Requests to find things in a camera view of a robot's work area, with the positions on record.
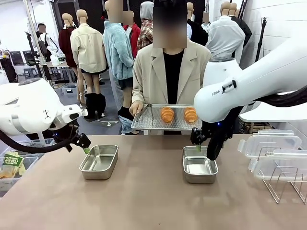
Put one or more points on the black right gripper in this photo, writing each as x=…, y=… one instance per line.
x=199, y=137

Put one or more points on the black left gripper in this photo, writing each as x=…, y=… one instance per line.
x=82, y=141

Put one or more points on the rectangular steel container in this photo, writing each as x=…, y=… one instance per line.
x=96, y=165
x=199, y=167

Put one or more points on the golden croissant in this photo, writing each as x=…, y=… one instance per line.
x=190, y=115
x=167, y=115

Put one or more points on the perforated metal baking tray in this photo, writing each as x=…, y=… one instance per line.
x=153, y=119

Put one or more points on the metal tongs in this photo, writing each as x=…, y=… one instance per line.
x=137, y=118

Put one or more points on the clear plastic container lid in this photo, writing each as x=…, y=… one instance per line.
x=283, y=163
x=271, y=143

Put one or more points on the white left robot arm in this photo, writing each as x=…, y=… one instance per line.
x=28, y=107

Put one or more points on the person right forearm beige sleeve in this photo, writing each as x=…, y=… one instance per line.
x=137, y=95

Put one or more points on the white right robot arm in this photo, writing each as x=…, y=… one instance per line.
x=263, y=79

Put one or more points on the person right hand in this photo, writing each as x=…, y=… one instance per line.
x=136, y=109

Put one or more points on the clear plastic storage bin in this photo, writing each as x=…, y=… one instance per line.
x=49, y=141
x=28, y=165

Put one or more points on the black high boot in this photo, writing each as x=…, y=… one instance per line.
x=90, y=107
x=100, y=105

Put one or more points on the clear box on floor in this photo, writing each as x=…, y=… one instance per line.
x=69, y=90

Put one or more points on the green snack bag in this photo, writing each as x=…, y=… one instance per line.
x=12, y=161

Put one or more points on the person in beige blazer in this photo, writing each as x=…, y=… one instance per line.
x=153, y=79

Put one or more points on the white side table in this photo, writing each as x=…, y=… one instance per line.
x=283, y=116

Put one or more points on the grey stool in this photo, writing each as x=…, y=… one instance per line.
x=30, y=70

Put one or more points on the mannequin in cream jacket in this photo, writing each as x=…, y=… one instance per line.
x=87, y=48

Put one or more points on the mannequin in dark red dress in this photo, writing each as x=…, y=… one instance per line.
x=66, y=45

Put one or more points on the mannequin in blue fleece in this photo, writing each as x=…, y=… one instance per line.
x=117, y=48

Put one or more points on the mannequin in black garment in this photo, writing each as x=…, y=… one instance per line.
x=199, y=33

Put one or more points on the mannequin in white shirt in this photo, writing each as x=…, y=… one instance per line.
x=225, y=36

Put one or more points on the mannequin in light blue shirt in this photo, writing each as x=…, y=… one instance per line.
x=189, y=31

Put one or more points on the background person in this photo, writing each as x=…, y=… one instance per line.
x=42, y=38

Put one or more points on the mannequin in red jacket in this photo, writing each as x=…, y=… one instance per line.
x=134, y=36

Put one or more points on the mannequin in black coat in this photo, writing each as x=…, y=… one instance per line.
x=247, y=31

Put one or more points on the mannequin in plaid shirt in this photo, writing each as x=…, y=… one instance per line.
x=145, y=33

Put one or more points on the black tripod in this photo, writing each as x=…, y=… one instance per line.
x=263, y=28

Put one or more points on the mannequin stand base plate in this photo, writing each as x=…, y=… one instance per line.
x=109, y=123

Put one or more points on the silver metal frame pole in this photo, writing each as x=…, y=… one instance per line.
x=32, y=24

